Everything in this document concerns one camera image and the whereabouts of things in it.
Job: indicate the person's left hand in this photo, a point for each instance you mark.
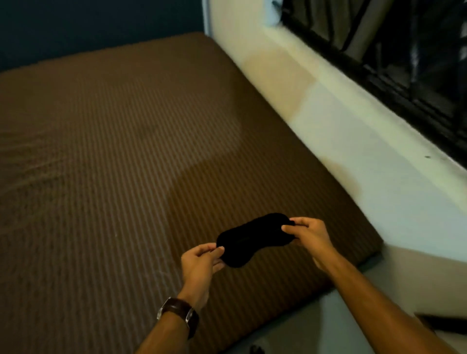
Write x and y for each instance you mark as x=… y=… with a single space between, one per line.
x=199 y=270

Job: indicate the person's right hand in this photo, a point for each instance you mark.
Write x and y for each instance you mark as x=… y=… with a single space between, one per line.
x=313 y=240

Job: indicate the person's right thumb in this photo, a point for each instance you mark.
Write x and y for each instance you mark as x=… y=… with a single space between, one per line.
x=292 y=229

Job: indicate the person's left thumb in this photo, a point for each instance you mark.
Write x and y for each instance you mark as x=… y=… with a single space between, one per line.
x=205 y=248

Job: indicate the black sleep mask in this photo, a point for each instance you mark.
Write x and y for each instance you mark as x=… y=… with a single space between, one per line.
x=251 y=240

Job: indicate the person's left forearm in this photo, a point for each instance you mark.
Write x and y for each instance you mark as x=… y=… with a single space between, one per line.
x=164 y=337

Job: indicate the person's right forearm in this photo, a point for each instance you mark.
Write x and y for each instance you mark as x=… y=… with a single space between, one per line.
x=379 y=313

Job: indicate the brown leather wristwatch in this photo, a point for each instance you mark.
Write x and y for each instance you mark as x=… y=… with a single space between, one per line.
x=180 y=310

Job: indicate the brown striped mattress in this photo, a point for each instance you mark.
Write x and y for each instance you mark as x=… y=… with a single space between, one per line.
x=127 y=164

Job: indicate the black window grille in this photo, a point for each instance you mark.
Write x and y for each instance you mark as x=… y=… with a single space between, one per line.
x=401 y=65

